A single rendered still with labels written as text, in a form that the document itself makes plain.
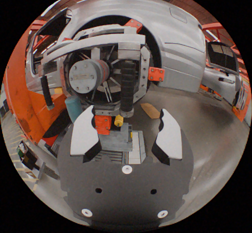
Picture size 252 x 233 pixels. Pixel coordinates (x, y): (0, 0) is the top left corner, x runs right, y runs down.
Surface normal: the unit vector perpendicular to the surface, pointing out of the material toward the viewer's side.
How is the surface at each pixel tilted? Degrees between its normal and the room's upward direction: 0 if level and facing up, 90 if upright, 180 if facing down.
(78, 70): 90
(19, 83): 90
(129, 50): 90
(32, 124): 90
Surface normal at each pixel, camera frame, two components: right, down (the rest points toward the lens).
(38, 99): 1.00, 0.04
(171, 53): -0.03, 0.51
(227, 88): -0.84, 0.24
